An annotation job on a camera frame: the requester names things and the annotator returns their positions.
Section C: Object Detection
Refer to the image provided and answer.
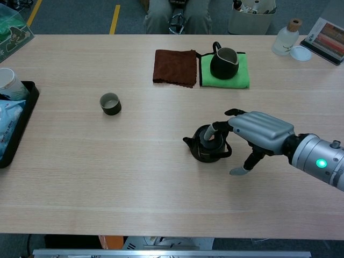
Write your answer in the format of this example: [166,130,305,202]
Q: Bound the green printed box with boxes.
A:
[0,5,35,64]

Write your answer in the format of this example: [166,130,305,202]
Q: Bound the green cloth with black trim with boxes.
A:
[195,51,250,89]

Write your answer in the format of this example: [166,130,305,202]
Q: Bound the black teapot with bail handle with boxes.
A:
[182,124,233,164]

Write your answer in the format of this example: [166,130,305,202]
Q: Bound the white paper cup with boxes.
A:
[0,68,30,102]

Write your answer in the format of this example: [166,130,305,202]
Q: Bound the aluminium profile rail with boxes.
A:
[32,249,312,258]

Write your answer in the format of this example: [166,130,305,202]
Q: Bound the black tea pitcher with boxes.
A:
[210,41,240,80]

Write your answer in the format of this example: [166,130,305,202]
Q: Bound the frosted glass bottle wooden cap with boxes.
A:
[271,18,300,56]

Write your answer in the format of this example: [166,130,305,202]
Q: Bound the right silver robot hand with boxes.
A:
[203,108,296,176]

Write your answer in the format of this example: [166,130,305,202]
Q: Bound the seated person grey trousers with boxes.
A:
[143,0,213,35]

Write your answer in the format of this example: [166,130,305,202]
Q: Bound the brown folded cloth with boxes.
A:
[152,49,198,89]

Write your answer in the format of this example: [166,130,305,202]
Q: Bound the chrome metal frame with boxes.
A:
[168,13,186,34]

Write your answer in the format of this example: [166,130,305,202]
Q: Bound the blue wet wipes pack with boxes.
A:
[0,99,26,159]

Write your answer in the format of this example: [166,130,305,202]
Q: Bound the black plastic tray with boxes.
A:
[0,81,40,169]

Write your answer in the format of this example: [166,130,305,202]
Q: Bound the small grey tea cup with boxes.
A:
[99,92,122,117]

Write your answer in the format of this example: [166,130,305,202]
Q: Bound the brown orange stool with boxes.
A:
[98,235,125,250]

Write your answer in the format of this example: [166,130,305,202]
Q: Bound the white round lid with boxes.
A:
[289,45,313,62]

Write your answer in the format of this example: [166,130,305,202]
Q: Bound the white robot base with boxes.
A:
[122,236,216,250]

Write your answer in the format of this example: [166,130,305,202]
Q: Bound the colourful tea box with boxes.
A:
[299,17,344,66]

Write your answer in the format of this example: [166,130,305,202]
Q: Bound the beige storage bin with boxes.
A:
[228,0,277,35]

